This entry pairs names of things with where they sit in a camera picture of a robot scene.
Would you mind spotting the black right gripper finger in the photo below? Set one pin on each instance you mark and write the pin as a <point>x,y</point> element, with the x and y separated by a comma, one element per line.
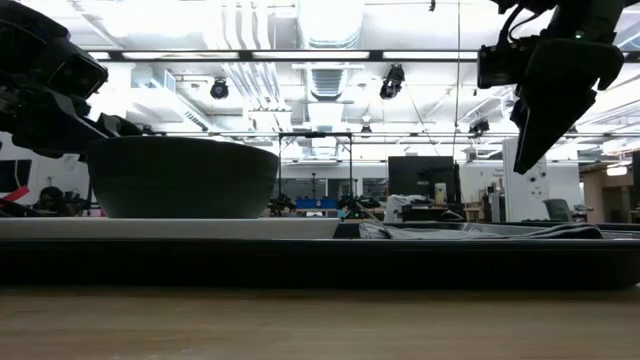
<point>519,112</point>
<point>550,125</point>

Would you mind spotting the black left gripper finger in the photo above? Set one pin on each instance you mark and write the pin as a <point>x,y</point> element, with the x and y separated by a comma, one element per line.
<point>112,127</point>

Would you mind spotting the black bowl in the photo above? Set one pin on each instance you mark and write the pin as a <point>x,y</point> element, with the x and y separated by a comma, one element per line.
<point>182,177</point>

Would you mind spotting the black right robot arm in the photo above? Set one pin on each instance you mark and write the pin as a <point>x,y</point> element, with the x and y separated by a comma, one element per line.
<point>590,20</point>

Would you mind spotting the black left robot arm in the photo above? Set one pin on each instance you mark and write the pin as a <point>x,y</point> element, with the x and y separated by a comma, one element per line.
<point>20,25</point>

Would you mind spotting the black plastic serving tray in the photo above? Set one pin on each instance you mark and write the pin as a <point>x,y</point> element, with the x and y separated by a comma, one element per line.
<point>320,262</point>

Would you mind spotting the white pillar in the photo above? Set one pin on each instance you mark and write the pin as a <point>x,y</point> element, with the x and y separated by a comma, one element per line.
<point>530,195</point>

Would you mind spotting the person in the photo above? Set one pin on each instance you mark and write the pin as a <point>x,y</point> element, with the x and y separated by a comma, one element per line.
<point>50,200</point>

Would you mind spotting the grey office chair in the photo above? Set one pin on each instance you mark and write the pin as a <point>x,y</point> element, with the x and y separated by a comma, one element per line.
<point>557,210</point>

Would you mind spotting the black ceiling spotlight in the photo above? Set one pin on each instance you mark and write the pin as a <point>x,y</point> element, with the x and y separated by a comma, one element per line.
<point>392,82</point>
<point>219,89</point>

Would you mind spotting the black computer monitor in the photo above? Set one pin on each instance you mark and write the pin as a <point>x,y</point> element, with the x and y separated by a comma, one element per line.
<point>422,177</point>

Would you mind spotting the white cloth heap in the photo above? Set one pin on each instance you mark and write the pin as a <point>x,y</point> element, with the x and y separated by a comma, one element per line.
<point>400,207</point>

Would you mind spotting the black overhead beam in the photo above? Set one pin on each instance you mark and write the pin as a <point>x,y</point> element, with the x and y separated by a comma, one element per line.
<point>280,55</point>

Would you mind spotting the blue storage bin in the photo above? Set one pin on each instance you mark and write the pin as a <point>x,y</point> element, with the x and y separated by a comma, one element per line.
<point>317,203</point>

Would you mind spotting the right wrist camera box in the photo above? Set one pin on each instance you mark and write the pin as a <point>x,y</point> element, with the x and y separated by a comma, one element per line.
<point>505,62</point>

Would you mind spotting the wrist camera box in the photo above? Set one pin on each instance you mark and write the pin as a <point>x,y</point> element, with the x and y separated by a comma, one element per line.
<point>505,62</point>
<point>77,75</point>

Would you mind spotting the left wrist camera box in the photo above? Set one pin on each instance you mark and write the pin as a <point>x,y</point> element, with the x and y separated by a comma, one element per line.
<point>77,75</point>

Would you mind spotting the black background stand frame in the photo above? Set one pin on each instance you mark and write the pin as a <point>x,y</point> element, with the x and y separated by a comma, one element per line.
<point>315,135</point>

